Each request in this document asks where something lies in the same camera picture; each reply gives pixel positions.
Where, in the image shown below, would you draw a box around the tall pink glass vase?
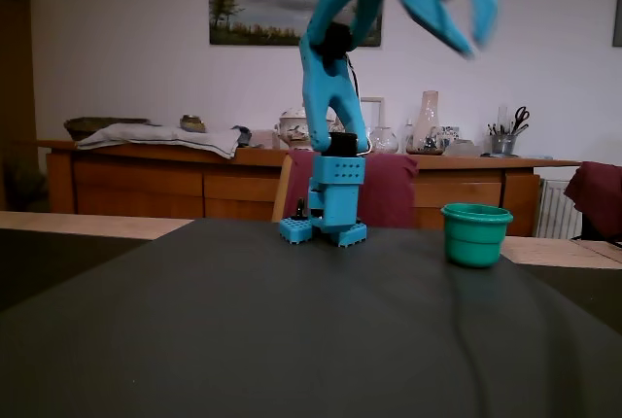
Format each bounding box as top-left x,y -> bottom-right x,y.
404,89 -> 446,157

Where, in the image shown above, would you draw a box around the blue white ceramic pot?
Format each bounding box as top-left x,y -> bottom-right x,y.
439,125 -> 462,148

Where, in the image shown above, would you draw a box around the grey stone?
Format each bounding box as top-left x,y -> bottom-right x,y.
444,139 -> 483,158

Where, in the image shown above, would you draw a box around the metal pen holder cup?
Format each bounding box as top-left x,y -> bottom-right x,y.
489,132 -> 518,157

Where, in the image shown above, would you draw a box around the round clear glass vase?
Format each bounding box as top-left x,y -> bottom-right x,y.
367,124 -> 400,156

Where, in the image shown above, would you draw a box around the white painted soup tureen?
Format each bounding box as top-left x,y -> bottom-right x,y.
276,98 -> 349,152

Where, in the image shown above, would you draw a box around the chair with dark red cloth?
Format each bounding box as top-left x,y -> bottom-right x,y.
563,160 -> 622,246
271,149 -> 420,230

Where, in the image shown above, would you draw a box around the white radiator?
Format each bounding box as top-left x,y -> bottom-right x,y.
536,176 -> 585,240

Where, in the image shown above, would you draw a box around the green plastic cup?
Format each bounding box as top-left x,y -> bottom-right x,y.
439,201 -> 515,269

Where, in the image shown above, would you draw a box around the small ceramic jar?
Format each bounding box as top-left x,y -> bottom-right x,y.
179,113 -> 207,134

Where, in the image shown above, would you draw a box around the folded grey cloth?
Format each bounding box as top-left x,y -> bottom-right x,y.
74,122 -> 243,161

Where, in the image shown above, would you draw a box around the wooden sideboard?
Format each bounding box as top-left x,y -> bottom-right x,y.
37,139 -> 583,238

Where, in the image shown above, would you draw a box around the dark woven basket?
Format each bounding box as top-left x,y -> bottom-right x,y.
63,117 -> 151,142

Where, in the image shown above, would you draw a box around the grey rubber mat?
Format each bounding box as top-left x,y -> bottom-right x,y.
0,217 -> 622,418

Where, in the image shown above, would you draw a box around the black upper arm wire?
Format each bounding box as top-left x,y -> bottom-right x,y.
345,54 -> 374,153

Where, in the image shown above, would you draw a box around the black handled scissors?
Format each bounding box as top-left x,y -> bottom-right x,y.
510,106 -> 532,137

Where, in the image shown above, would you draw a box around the small white picture frame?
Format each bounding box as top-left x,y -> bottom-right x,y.
359,95 -> 387,141

